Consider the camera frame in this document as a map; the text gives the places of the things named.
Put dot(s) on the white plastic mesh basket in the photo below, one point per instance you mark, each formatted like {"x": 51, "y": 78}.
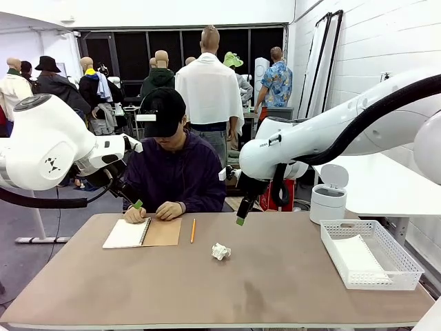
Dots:
{"x": 396, "y": 248}

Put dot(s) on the grey box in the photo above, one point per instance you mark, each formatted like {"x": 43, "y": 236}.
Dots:
{"x": 282, "y": 112}

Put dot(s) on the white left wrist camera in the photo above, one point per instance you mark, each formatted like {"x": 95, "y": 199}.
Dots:
{"x": 135, "y": 145}

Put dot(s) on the white stand foot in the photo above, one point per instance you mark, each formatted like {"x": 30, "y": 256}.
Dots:
{"x": 39, "y": 220}

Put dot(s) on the orange pencil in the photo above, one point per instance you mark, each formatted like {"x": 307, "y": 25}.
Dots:
{"x": 193, "y": 231}

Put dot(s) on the wooden slatted board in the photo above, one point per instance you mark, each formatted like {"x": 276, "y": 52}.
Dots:
{"x": 234, "y": 204}

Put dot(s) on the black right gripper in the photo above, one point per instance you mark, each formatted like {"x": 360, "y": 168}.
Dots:
{"x": 253, "y": 189}

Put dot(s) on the mannequin with black hat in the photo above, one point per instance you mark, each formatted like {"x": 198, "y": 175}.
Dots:
{"x": 58, "y": 86}

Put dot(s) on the white background desk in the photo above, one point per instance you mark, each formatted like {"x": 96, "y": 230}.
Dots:
{"x": 129, "y": 108}

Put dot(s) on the person's left hand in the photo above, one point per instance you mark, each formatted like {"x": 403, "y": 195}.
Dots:
{"x": 169, "y": 211}

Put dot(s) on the black framed white panel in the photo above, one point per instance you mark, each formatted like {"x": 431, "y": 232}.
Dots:
{"x": 325, "y": 69}
{"x": 311, "y": 69}

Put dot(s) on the mannequin in floral blue shirt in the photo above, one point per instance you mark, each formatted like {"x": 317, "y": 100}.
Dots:
{"x": 277, "y": 86}

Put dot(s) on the red bag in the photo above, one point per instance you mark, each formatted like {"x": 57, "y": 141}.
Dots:
{"x": 291, "y": 193}

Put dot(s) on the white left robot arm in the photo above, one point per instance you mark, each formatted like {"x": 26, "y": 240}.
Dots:
{"x": 44, "y": 138}

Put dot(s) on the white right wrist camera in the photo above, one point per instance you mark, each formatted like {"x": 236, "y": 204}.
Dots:
{"x": 222, "y": 174}

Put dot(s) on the white tower appliance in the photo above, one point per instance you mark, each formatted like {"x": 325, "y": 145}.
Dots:
{"x": 260, "y": 69}

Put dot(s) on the black cap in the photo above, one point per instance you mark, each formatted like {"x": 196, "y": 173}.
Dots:
{"x": 165, "y": 110}

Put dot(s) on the mannequin in dark green hoodie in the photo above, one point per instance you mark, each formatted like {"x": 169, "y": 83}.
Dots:
{"x": 158, "y": 77}

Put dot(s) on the small white head camera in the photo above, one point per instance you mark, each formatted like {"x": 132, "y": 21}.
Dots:
{"x": 146, "y": 117}

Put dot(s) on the mannequin in cream jacket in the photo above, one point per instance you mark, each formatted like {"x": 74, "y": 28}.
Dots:
{"x": 10, "y": 89}

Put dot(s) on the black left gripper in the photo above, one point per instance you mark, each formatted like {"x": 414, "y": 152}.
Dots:
{"x": 110, "y": 176}

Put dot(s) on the person's right forearm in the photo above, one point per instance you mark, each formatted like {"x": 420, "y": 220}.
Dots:
{"x": 128, "y": 203}

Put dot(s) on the brown spiral notebook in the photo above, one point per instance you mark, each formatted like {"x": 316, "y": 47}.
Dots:
{"x": 162, "y": 232}

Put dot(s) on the white lidded trash bin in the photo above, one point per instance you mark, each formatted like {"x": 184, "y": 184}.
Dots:
{"x": 329, "y": 203}

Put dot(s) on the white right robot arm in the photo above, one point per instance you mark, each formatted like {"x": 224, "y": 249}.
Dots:
{"x": 310, "y": 145}

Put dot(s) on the black tripod stand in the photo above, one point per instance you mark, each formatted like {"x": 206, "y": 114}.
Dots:
{"x": 386, "y": 76}

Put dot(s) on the mannequin with yellow scarf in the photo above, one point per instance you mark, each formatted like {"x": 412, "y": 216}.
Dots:
{"x": 89, "y": 89}

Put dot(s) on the dark haired background person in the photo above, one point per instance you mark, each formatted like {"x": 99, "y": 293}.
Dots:
{"x": 27, "y": 68}

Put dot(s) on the mannequin with green hat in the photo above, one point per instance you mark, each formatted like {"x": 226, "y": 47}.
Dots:
{"x": 232, "y": 60}

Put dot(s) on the dark glass window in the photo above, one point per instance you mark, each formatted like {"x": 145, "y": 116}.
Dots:
{"x": 131, "y": 51}

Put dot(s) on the mannequin with white cloth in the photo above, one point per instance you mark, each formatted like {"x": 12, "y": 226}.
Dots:
{"x": 210, "y": 93}

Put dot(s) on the person's left forearm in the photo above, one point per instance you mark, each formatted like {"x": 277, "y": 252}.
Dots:
{"x": 203, "y": 203}

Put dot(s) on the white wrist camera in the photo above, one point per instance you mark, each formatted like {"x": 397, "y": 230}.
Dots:
{"x": 135, "y": 145}
{"x": 222, "y": 174}

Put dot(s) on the person in purple jacket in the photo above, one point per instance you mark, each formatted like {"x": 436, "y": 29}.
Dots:
{"x": 179, "y": 172}

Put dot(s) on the person's right hand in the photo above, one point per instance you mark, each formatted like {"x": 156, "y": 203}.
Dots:
{"x": 135, "y": 215}

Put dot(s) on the bare beige mannequin head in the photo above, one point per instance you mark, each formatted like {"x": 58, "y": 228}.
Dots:
{"x": 152, "y": 62}
{"x": 190, "y": 61}

